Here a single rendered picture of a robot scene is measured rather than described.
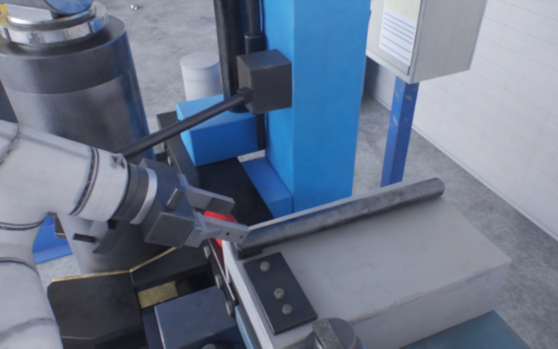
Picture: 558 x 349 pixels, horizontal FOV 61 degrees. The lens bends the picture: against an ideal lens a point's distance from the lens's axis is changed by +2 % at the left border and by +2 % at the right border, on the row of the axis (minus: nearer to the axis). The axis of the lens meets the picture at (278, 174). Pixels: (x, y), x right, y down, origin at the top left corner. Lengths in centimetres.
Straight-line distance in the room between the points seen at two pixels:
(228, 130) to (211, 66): 246
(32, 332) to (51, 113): 44
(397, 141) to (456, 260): 82
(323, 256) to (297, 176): 32
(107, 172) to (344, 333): 34
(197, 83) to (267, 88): 273
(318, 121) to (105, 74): 42
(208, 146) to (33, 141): 62
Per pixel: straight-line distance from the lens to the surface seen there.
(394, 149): 159
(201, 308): 92
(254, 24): 101
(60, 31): 82
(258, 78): 89
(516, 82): 272
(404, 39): 131
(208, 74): 359
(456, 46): 137
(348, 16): 92
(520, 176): 283
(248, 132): 116
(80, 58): 81
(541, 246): 275
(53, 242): 270
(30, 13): 86
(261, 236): 75
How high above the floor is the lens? 175
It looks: 37 degrees down
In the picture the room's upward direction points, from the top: 2 degrees counter-clockwise
